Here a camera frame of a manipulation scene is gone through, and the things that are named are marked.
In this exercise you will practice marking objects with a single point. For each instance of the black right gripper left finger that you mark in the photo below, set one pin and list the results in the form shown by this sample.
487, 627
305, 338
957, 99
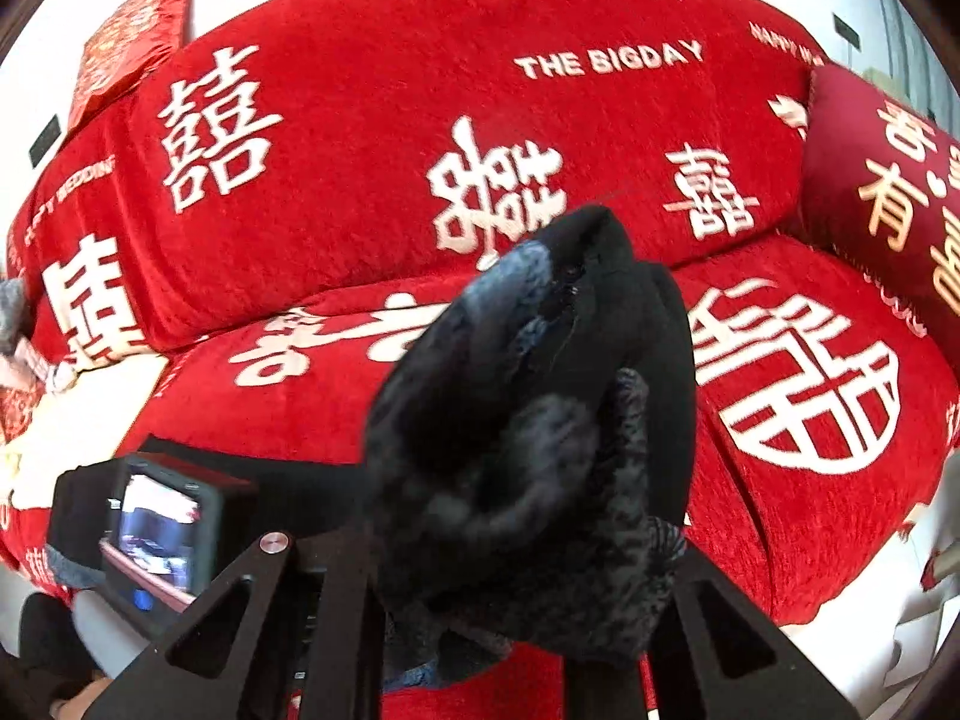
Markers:
287, 620

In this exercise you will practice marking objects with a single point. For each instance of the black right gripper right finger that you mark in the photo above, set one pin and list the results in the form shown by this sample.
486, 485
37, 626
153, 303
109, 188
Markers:
715, 654

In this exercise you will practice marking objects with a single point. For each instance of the black pants with grey lining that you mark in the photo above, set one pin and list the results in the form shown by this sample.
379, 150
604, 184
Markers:
529, 460

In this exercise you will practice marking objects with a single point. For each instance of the operator's black clothed leg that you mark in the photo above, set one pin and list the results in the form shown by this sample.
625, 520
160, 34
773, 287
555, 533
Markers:
52, 666

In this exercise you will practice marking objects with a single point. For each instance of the red sofa cover with characters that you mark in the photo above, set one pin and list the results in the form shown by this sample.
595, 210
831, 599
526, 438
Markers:
235, 254

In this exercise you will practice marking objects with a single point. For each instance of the dark red embroidered cushion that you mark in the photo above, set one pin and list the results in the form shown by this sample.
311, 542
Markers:
879, 188

